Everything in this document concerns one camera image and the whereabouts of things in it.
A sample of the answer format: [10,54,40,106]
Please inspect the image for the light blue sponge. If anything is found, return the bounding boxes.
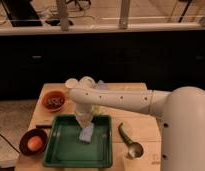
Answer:
[79,123,94,143]

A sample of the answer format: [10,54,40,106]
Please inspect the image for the black marker stick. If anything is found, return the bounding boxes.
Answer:
[36,125,52,129]

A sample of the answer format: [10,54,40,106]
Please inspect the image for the black office chair base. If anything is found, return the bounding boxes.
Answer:
[65,0,91,11]

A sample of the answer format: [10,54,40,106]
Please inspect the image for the black cable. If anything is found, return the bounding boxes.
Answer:
[0,130,21,155]

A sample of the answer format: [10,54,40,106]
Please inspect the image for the orange bowl with nuts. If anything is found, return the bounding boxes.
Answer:
[41,91,66,112]

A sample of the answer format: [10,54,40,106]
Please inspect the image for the orange fruit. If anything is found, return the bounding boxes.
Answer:
[27,136,43,151]

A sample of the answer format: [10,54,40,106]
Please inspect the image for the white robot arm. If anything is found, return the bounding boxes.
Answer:
[69,87,205,171]

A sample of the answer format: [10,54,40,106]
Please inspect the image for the dark brown bowl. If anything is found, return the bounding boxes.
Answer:
[19,129,47,156]

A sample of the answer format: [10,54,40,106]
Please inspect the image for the green handled metal scoop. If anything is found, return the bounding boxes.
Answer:
[118,123,144,158]

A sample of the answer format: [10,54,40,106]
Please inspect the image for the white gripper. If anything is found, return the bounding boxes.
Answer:
[75,104,93,128]

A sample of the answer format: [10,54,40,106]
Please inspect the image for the green plastic tray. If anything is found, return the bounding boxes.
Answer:
[43,115,113,168]

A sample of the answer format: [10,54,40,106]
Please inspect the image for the white cup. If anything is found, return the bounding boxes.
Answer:
[65,78,78,89]

